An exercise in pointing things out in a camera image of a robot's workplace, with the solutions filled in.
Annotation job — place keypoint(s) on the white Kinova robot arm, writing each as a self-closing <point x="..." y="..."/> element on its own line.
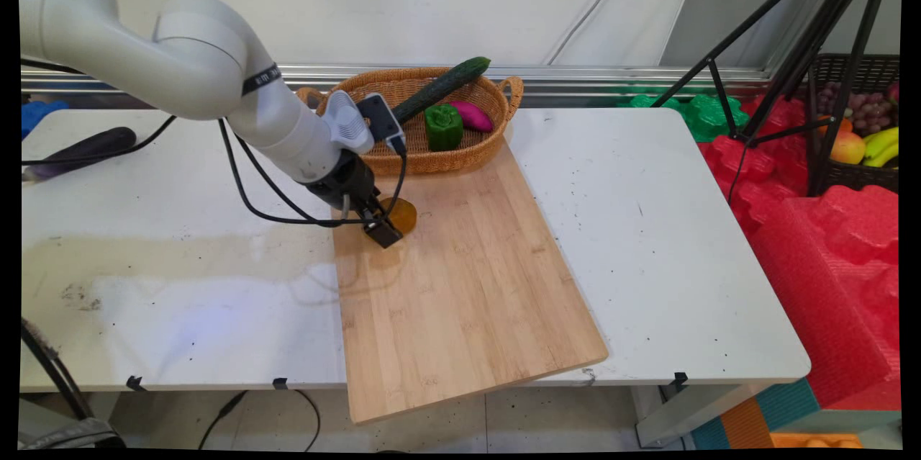
<point x="194" y="57"/>

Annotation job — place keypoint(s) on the black wicker fruit basket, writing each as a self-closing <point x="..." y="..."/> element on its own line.
<point x="849" y="176"/>

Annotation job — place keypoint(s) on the bamboo cutting board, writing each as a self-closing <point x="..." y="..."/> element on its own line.
<point x="460" y="287"/>

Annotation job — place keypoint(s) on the black tripod stand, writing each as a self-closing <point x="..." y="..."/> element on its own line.
<point x="813" y="50"/>

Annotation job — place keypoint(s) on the red yellow peach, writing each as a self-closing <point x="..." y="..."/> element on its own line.
<point x="847" y="148"/>

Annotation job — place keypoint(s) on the orange plastic tray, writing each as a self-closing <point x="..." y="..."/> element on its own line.
<point x="817" y="440"/>

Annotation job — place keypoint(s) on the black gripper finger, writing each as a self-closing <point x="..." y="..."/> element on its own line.
<point x="383" y="233"/>
<point x="377" y="202"/>

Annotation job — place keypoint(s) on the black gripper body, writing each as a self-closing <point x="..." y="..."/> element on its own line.
<point x="344" y="183"/>

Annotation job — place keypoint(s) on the purple sweet potato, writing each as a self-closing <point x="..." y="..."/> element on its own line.
<point x="472" y="116"/>

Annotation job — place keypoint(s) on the red foam mat stack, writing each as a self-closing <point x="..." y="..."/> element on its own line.
<point x="827" y="265"/>

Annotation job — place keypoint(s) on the round orange fruit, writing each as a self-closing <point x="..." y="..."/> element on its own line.
<point x="403" y="214"/>

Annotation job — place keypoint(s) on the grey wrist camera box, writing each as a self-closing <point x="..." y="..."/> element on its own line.
<point x="381" y="122"/>

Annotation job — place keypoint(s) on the white table leg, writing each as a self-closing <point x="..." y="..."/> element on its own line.
<point x="683" y="413"/>

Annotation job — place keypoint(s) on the small orange fruit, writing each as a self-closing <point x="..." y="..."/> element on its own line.
<point x="843" y="125"/>

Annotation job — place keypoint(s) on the purple grape bunch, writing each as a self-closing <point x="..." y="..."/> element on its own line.
<point x="867" y="111"/>

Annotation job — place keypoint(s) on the green bell pepper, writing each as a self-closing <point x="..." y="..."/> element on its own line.
<point x="443" y="129"/>

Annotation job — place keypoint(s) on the black table edge clip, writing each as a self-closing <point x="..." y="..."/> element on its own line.
<point x="134" y="383"/>
<point x="280" y="383"/>
<point x="680" y="381"/>

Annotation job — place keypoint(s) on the teal and orange foam mat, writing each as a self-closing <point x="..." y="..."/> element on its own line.
<point x="784" y="409"/>

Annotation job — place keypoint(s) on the silver metal wall rail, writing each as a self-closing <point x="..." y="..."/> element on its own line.
<point x="575" y="75"/>

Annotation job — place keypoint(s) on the yellow green banana bunch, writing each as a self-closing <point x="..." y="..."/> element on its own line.
<point x="881" y="145"/>

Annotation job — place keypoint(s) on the blue foam piece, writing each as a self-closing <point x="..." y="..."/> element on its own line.
<point x="42" y="116"/>

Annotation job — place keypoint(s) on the long green cucumber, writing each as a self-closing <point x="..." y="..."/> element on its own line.
<point x="440" y="89"/>

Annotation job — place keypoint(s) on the green foam mat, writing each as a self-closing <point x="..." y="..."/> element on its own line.
<point x="709" y="118"/>

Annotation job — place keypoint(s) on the dark purple eggplant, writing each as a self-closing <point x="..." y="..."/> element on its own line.
<point x="79" y="152"/>

